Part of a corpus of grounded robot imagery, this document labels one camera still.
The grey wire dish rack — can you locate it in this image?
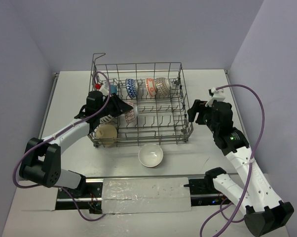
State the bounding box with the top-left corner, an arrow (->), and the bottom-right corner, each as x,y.
89,53 -> 193,147

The blue patterned bowl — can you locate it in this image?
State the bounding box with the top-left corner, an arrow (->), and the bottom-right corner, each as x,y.
124,101 -> 138,124

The plain blue bowl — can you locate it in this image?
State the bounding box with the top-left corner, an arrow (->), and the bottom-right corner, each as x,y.
110,85 -> 117,94

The red patterned bowl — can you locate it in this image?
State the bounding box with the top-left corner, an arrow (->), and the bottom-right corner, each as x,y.
125,79 -> 138,99

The yellow bowl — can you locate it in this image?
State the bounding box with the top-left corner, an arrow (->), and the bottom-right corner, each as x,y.
96,124 -> 117,147

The orange floral bowl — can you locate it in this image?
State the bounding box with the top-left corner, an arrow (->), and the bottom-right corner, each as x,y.
146,78 -> 157,97

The grey patterned bowl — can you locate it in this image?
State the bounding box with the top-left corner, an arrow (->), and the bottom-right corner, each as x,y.
155,77 -> 172,98

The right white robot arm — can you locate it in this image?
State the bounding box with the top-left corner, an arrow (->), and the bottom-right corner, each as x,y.
187,99 -> 294,237

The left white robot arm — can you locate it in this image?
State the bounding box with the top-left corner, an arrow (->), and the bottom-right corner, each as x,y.
13,91 -> 133,197

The plain white bowl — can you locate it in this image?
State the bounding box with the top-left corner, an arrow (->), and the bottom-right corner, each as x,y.
138,144 -> 164,168

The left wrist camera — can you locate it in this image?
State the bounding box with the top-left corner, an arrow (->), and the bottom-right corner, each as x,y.
94,82 -> 111,96

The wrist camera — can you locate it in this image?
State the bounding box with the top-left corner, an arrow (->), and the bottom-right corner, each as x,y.
205,87 -> 225,107
94,82 -> 111,96

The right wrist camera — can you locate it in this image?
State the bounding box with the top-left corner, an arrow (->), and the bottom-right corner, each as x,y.
205,87 -> 225,107

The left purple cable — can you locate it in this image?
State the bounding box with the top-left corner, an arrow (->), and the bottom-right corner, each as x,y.
13,71 -> 113,221

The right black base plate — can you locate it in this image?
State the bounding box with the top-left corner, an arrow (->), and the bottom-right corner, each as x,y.
184,178 -> 226,206

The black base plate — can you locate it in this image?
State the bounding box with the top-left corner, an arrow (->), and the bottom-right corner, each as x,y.
55,179 -> 103,214
184,178 -> 226,206

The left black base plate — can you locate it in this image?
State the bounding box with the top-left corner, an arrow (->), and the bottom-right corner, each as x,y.
55,179 -> 103,214

